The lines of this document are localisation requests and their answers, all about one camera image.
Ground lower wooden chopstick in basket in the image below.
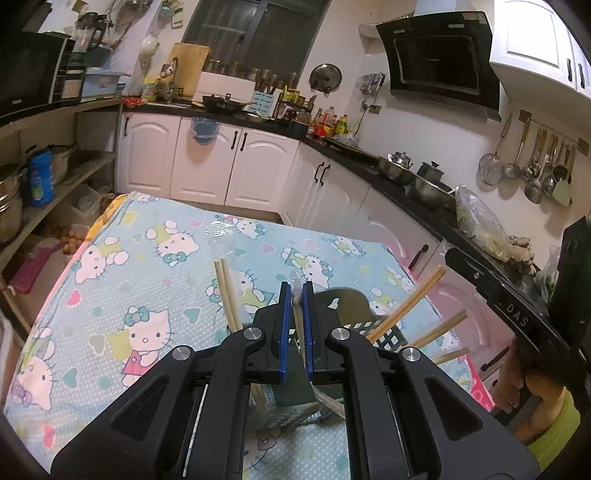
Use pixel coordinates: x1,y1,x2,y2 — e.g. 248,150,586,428
433,347,470,365

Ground dark hanging pot lid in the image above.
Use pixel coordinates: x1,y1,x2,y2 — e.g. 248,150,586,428
308,63,342,95

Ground black microwave oven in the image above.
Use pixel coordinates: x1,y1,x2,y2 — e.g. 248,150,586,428
1,32,84,116

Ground dark kitchen window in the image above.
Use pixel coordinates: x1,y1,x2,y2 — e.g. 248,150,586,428
182,0,329,80

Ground blue plastic canister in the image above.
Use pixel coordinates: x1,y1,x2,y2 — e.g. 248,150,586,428
28,150,55,207

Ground Hello Kitty blue tablecloth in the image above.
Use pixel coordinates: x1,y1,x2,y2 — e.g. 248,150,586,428
4,191,486,480

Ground black blender jug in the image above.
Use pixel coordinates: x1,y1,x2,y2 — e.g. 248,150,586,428
72,12,109,56

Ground black kitchen countertop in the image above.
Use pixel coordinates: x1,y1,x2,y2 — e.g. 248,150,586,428
120,98,555,305

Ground wooden chopstick pair in basket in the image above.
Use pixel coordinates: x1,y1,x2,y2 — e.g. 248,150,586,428
213,258,243,333

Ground knife block with knives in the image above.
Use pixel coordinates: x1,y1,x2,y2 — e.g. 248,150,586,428
249,75,277,116

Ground blue hanging towel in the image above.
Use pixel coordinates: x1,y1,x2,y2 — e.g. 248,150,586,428
191,117,219,146

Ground upright wooden chopstick in basket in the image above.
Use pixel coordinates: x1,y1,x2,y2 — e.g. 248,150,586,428
366,266,447,343

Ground steel pot on shelf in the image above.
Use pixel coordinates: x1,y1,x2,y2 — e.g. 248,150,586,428
0,163,23,245

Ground hanging steel strainer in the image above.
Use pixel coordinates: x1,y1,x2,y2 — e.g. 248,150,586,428
476,114,514,186

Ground black wok on stove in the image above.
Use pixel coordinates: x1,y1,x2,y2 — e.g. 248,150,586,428
202,93,252,115

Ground sauce bottles group on counter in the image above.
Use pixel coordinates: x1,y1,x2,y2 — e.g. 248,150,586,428
308,106,349,138

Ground plastic bag of food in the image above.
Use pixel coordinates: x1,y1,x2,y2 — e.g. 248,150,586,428
455,186,511,263

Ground chopsticks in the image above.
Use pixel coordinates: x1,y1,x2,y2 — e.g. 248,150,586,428
290,274,346,420

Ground person's right hand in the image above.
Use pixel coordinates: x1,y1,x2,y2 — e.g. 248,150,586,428
492,338,567,443

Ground dark green utensil basket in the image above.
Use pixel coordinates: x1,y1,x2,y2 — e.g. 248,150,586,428
239,308,405,434

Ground black kettle pot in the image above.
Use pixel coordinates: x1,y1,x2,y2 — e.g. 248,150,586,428
417,161,444,184

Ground white upper wall cabinet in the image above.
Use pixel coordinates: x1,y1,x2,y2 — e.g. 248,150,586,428
490,1,590,124

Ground hanging steel ladle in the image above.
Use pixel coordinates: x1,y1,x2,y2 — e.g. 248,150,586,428
502,120,532,181

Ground wooden cutting board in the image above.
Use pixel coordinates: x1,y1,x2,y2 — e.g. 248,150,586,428
168,43,209,99

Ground wooden shelf rack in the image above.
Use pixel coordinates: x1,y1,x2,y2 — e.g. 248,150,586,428
0,96,126,278

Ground steel mixing bowl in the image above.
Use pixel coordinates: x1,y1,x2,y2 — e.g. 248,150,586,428
412,176,456,210
378,152,414,186

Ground black range hood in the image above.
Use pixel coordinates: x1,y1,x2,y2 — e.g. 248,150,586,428
377,11,501,122

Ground white kitchen base cabinets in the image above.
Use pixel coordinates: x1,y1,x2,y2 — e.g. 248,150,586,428
115,112,514,398

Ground green right sleeve forearm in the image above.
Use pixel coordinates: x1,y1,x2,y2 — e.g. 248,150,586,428
527,390,581,471

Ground blue plastic storage box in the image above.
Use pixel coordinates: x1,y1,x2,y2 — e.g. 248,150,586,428
81,67,128,99

